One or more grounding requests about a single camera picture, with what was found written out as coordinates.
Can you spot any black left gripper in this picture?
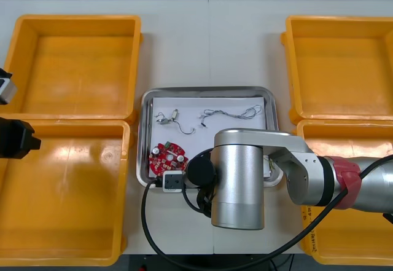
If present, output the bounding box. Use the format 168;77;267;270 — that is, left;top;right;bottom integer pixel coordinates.
0;117;42;160

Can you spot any small metal solenoid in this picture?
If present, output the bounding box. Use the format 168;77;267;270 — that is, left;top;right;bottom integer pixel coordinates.
155;111;173;127
170;108;197;136

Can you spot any blue-white twisted wire harness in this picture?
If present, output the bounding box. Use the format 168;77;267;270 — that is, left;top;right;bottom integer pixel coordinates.
198;104;262;128

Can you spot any steel tray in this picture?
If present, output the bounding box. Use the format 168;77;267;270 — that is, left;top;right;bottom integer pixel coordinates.
136;85;284;194

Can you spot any round red circuit board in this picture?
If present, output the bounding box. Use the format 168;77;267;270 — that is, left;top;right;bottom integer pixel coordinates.
148;141;189;179

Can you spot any white paper sheet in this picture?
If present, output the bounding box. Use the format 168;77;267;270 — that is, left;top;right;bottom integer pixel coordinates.
148;96;271;179

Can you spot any yellow-orange plastic bin with handwriting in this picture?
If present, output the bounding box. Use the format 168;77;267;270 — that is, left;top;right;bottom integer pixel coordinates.
296;119;393;265

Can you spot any red green-yellow wire harness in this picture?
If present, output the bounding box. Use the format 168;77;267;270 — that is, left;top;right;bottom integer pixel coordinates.
264;156;277;173

